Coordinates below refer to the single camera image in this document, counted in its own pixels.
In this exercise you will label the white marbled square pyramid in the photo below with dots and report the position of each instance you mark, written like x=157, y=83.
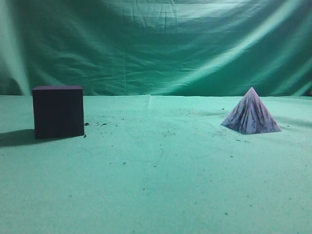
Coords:
x=251, y=116

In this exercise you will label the dark purple cube block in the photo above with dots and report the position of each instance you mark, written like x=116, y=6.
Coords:
x=58, y=111

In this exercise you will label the green table cloth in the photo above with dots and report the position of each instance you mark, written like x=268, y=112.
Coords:
x=157, y=165

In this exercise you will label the green backdrop cloth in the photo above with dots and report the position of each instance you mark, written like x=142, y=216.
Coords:
x=157, y=47

